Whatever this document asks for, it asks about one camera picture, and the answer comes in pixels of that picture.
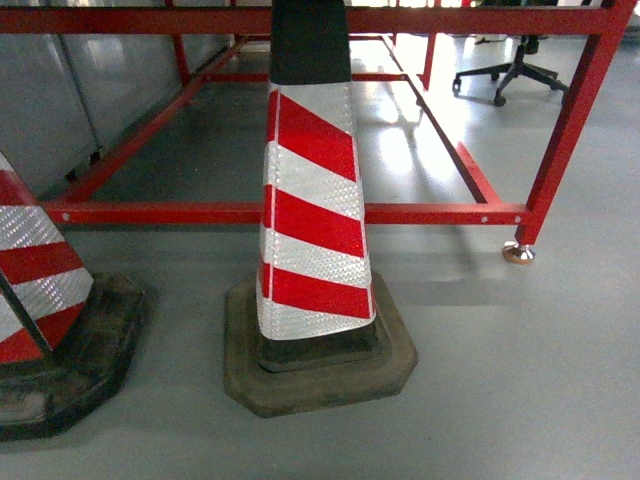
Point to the red metal table frame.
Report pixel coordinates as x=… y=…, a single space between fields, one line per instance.
x=603 y=27

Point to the black office chair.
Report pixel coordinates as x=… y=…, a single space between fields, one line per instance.
x=518 y=67

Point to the red white traffic cone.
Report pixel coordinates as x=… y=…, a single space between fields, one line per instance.
x=317 y=327
x=67 y=336

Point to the silver metal partition panel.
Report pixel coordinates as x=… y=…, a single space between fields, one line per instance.
x=66 y=97

